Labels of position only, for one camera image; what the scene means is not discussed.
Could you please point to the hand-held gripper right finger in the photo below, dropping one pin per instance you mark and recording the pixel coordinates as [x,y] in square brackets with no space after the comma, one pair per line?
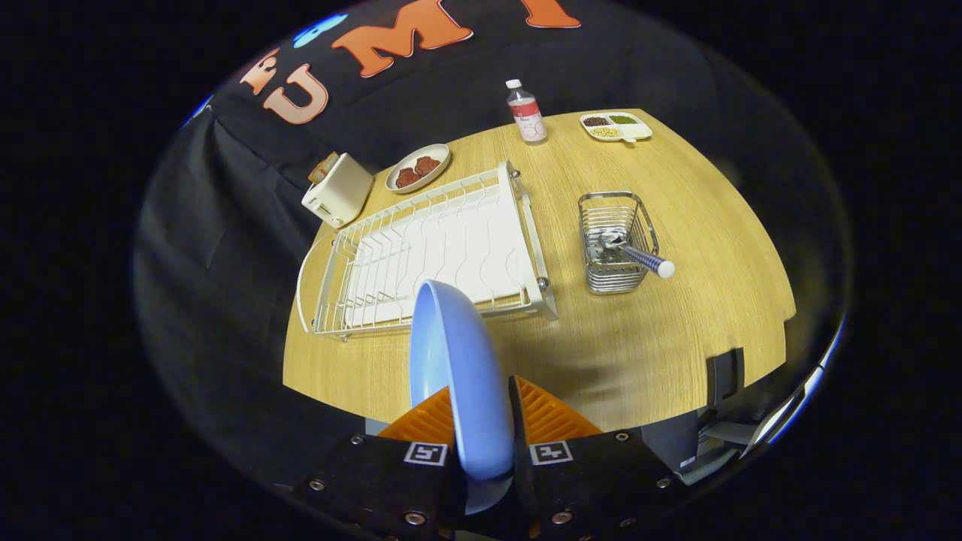
[518,428]

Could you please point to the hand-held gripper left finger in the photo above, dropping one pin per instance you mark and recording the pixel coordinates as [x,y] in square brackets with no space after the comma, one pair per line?
[376,481]

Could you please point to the blue plate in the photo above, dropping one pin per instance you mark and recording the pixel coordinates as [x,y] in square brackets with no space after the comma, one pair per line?
[458,376]

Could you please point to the beige plate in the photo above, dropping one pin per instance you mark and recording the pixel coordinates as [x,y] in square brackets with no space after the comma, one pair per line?
[443,154]

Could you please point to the red meat piece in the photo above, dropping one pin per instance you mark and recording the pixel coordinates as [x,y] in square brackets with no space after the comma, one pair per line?
[427,165]
[406,178]

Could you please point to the white toaster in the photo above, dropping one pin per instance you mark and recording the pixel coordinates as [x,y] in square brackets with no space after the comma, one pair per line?
[338,191]

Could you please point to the clear bottle with red label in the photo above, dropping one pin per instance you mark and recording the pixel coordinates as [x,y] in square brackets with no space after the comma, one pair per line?
[528,120]

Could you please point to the toast slices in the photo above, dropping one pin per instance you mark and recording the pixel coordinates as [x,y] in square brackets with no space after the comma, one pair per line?
[325,167]

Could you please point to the white divided snack tray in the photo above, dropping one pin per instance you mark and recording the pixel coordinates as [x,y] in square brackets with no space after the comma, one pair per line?
[635,129]

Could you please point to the black table edge bracket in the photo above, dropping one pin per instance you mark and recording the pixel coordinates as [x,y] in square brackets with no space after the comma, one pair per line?
[723,376]

